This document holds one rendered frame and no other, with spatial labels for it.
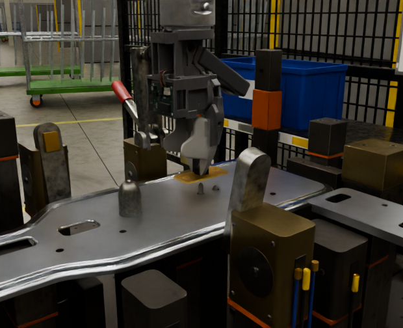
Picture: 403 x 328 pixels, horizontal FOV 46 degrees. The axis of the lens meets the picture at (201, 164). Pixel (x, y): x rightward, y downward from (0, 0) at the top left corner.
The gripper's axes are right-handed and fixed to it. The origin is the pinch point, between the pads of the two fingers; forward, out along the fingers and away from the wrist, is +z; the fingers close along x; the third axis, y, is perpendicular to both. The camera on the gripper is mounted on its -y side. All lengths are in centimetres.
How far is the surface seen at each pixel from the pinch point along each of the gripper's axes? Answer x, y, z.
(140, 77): -14.6, 1.5, -11.9
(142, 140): -12.9, 2.7, -1.6
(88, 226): -61, -7, 35
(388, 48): -76, -176, -5
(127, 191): 1.0, 13.5, 1.0
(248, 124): -23.6, -32.2, 2.7
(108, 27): -1066, -534, 7
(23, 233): -2.8, 26.9, 4.6
